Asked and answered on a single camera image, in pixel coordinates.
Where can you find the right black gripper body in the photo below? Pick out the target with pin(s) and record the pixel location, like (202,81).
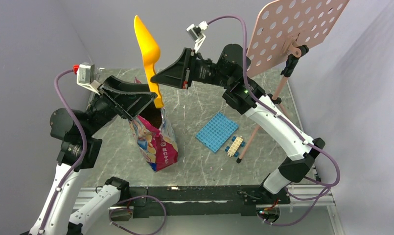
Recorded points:
(196,70)

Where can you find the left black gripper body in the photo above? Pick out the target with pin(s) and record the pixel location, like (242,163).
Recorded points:
(103,109)

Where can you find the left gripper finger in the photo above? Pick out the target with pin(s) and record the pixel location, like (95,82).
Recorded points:
(114,85)
(128,105)

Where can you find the yellow plastic scoop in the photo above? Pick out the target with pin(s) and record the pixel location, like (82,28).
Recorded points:
(150,52)

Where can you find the pet food bag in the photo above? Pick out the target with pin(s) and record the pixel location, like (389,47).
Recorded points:
(158,146)

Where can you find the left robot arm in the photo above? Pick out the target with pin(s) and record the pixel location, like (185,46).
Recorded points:
(78,154)

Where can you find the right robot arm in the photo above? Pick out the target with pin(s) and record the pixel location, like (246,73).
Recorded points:
(250,99)

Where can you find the brown pet food kibble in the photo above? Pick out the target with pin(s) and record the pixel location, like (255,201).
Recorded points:
(153,116)

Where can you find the blue building block plate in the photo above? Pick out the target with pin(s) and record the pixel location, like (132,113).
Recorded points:
(216,132)

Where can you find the beige blue toy block car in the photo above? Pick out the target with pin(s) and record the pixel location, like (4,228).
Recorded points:
(232,150)

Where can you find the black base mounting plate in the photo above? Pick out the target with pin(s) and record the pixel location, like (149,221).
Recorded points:
(195,200)

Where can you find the pink perforated music stand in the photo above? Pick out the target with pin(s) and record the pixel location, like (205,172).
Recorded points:
(281,28)

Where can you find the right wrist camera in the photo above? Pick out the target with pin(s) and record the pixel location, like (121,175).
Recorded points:
(197,34)

